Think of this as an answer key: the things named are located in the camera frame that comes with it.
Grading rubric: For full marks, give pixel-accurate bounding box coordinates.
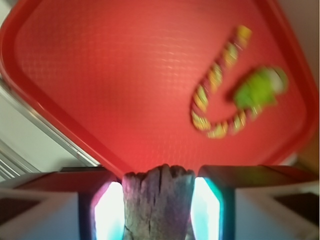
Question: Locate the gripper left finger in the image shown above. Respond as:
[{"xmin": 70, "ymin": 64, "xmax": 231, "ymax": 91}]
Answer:
[{"xmin": 0, "ymin": 167, "xmax": 118, "ymax": 240}]

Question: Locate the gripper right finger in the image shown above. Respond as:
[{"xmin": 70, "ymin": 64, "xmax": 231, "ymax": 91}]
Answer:
[{"xmin": 197, "ymin": 165, "xmax": 320, "ymax": 240}]

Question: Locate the grey wood chip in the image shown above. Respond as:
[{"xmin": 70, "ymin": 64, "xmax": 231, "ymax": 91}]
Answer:
[{"xmin": 121, "ymin": 164, "xmax": 196, "ymax": 240}]

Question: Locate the red plastic tray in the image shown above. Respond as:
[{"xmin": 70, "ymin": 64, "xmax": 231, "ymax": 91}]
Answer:
[{"xmin": 0, "ymin": 0, "xmax": 319, "ymax": 176}]

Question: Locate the green plush rope toy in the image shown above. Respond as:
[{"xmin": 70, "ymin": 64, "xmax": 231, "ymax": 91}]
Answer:
[{"xmin": 190, "ymin": 25, "xmax": 289, "ymax": 139}]

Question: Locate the aluminium frame rail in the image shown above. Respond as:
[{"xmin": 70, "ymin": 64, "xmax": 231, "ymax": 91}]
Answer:
[{"xmin": 0, "ymin": 80, "xmax": 99, "ymax": 181}]

